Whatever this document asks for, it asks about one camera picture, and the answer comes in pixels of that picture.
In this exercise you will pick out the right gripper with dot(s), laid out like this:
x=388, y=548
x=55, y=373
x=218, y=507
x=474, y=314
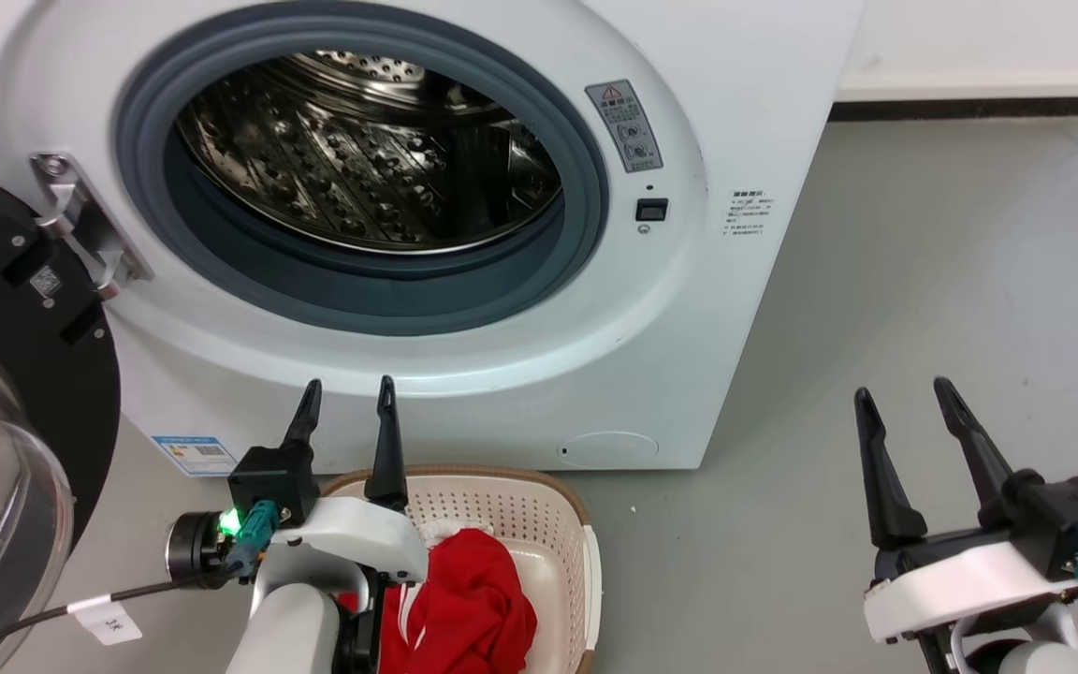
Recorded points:
x=1007, y=562

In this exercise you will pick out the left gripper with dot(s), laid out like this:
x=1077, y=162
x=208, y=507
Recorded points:
x=342, y=534

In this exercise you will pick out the red and white garment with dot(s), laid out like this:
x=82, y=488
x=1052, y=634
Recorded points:
x=469, y=608

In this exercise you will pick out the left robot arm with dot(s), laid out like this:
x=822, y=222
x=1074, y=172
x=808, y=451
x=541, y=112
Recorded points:
x=286, y=632

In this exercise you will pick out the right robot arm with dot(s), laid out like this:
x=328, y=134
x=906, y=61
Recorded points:
x=1026, y=660

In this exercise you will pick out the cream perforated laundry basket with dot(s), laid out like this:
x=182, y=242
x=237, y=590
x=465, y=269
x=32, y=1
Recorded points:
x=539, y=524

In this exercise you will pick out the stainless steel washing machine drum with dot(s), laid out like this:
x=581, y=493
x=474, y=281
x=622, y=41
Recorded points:
x=352, y=159

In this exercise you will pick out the grey rubber door gasket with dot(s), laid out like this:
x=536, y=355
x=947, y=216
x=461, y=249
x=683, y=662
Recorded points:
x=371, y=295

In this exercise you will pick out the blue energy label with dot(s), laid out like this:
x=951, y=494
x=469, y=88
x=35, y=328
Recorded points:
x=195, y=456

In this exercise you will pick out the round filter cover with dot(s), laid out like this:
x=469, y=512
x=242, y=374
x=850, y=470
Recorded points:
x=609, y=450

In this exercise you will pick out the small text sticker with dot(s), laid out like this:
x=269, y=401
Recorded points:
x=748, y=213

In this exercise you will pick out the white QR code sticker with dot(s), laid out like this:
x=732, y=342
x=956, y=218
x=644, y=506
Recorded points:
x=46, y=282

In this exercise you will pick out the metal door hinge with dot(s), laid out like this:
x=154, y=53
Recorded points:
x=80, y=215

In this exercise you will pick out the white and black baseboard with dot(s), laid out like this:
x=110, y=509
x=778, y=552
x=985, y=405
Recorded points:
x=969, y=98

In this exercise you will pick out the grey warning label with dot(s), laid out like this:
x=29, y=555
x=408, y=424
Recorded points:
x=623, y=126

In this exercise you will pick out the white front-load washing machine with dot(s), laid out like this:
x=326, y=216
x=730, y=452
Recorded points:
x=735, y=94

